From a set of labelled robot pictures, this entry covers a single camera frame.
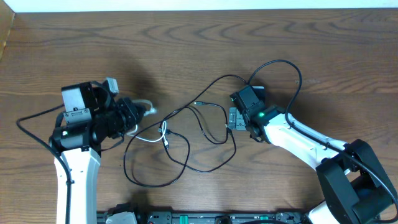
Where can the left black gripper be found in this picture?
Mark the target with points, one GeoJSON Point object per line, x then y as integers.
{"type": "Point", "coordinates": [132, 116]}

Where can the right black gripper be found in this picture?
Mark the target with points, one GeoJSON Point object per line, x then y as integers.
{"type": "Point", "coordinates": [236, 121]}

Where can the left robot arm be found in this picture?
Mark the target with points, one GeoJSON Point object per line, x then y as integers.
{"type": "Point", "coordinates": [92, 114]}

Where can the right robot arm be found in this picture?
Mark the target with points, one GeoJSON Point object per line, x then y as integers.
{"type": "Point", "coordinates": [355, 186]}

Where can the cardboard panel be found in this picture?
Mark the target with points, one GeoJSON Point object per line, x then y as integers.
{"type": "Point", "coordinates": [6, 21]}

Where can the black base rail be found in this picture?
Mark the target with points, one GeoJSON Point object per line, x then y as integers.
{"type": "Point", "coordinates": [193, 218]}

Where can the green clamp handle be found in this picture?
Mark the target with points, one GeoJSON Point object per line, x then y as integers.
{"type": "Point", "coordinates": [183, 219]}

